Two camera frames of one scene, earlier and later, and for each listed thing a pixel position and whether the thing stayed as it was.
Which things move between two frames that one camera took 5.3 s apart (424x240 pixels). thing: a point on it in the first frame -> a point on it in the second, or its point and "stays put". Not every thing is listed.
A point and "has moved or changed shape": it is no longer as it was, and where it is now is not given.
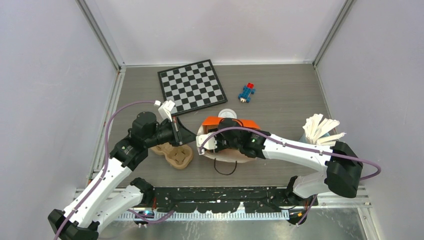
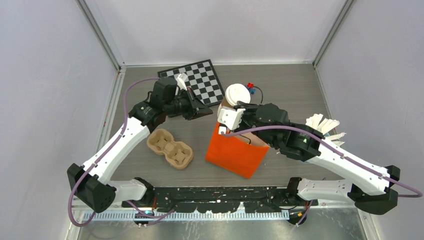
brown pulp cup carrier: [179, 156] stays put
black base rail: [225, 198] stays put
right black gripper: [218, 144] -> [249, 108]
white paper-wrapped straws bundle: [314, 130] stays put
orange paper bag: [210, 122] has moved or changed shape
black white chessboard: [192, 87] stays put
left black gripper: [181, 134] -> [200, 110]
